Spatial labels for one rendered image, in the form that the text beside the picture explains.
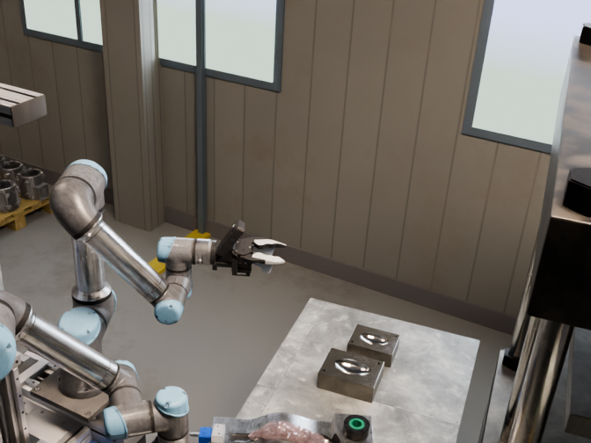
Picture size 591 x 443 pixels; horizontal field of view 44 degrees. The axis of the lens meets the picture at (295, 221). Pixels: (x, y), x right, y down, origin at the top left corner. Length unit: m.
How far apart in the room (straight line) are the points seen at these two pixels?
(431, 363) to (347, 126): 1.84
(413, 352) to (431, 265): 1.60
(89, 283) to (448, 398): 1.29
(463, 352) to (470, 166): 1.44
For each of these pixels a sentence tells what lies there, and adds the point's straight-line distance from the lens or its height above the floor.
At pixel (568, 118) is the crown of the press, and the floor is 2.00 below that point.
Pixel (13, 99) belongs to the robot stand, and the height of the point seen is 2.03.
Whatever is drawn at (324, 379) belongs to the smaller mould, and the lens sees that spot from 2.61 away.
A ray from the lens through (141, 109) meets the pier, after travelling 4.80.
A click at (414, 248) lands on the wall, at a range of 4.40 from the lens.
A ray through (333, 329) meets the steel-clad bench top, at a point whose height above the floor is 0.80.
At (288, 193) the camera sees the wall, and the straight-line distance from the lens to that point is 4.62.
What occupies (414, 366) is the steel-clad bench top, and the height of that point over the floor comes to 0.80.
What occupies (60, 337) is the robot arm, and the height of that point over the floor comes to 1.49.
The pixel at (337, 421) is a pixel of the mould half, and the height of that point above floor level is 0.91.
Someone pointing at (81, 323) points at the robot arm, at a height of 1.26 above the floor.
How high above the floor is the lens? 2.55
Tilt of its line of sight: 29 degrees down
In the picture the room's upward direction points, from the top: 3 degrees clockwise
